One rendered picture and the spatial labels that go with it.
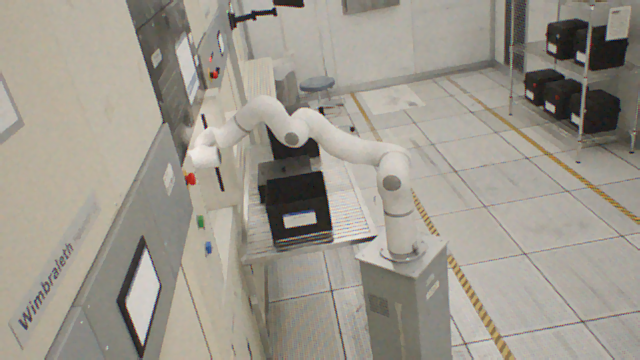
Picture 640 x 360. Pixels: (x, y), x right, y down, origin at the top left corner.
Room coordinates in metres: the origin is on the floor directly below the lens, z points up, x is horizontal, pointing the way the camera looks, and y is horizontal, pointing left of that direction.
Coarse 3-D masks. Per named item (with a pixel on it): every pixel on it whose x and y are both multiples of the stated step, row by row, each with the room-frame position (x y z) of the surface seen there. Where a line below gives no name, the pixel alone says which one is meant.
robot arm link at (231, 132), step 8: (232, 120) 1.86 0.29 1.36; (208, 128) 1.98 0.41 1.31; (216, 128) 1.93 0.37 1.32; (224, 128) 1.87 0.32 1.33; (232, 128) 1.85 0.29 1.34; (240, 128) 1.83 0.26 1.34; (200, 136) 2.00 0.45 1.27; (208, 136) 1.99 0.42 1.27; (216, 136) 1.88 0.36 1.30; (224, 136) 1.86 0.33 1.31; (232, 136) 1.85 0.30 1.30; (240, 136) 1.85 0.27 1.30; (224, 144) 1.86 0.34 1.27; (232, 144) 1.87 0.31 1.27
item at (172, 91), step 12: (180, 36) 1.94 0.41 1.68; (192, 60) 2.07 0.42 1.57; (168, 72) 1.57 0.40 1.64; (168, 84) 1.53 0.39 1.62; (180, 84) 1.70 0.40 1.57; (168, 96) 1.48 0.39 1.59; (180, 96) 1.65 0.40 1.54; (168, 108) 1.44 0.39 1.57; (180, 108) 1.59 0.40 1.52; (180, 120) 1.54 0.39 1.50; (204, 240) 1.42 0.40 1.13; (240, 300) 1.69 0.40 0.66
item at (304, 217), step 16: (288, 176) 2.20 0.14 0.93; (304, 176) 2.20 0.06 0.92; (320, 176) 2.20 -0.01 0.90; (272, 192) 2.20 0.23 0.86; (288, 192) 2.20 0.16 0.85; (304, 192) 2.20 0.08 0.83; (320, 192) 2.20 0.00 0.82; (272, 208) 1.92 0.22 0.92; (288, 208) 1.92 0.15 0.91; (304, 208) 1.93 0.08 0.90; (320, 208) 1.93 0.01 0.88; (272, 224) 1.92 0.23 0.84; (288, 224) 1.92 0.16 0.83; (304, 224) 1.92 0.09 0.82; (320, 224) 1.93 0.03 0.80
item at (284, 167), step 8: (280, 160) 2.56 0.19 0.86; (288, 160) 2.54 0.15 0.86; (296, 160) 2.52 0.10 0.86; (304, 160) 2.51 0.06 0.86; (264, 168) 2.49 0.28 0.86; (272, 168) 2.47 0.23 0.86; (280, 168) 2.45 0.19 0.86; (288, 168) 2.44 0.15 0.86; (296, 168) 2.42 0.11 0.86; (304, 168) 2.41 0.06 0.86; (264, 176) 2.39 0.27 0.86; (272, 176) 2.37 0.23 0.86; (280, 176) 2.36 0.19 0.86; (264, 184) 2.30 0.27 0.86; (264, 192) 2.29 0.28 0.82; (264, 200) 2.29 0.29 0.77
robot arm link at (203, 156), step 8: (200, 144) 1.97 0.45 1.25; (208, 144) 1.98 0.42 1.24; (192, 152) 1.93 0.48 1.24; (200, 152) 1.92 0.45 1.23; (208, 152) 1.92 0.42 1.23; (216, 152) 1.91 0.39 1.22; (200, 160) 1.90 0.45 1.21; (208, 160) 1.90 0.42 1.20; (216, 160) 1.90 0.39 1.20; (200, 168) 1.91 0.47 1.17
